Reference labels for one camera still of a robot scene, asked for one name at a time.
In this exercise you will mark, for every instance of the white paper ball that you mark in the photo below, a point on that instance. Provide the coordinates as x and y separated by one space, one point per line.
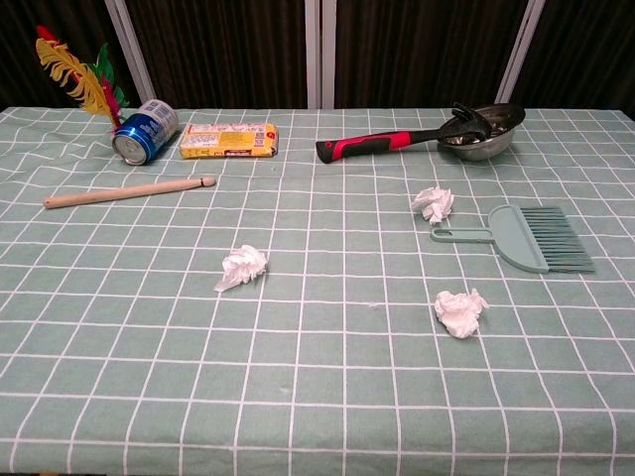
433 203
459 312
243 268

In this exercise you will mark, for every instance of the teal hand brush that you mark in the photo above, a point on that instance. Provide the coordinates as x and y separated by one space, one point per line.
511 238

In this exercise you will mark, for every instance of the red black claw hammer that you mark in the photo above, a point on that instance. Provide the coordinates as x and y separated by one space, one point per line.
357 145

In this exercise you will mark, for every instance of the yellow snack packet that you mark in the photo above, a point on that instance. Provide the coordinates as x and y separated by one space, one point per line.
228 141

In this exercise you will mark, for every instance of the green white checked tablecloth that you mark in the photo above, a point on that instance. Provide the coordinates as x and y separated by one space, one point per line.
317 372

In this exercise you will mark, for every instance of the wooden stick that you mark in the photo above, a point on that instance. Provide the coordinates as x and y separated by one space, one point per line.
129 192

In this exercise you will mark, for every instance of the stainless steel bowl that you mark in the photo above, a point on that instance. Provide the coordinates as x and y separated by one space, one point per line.
491 146

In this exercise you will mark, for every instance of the blue drink can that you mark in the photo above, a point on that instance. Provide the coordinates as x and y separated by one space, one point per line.
144 134

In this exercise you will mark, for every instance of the colourful feather shuttlecock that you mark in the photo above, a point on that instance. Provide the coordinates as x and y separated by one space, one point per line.
74 69

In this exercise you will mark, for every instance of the dark partition screen white frame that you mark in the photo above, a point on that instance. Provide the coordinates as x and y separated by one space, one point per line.
585 49
223 49
15 15
421 49

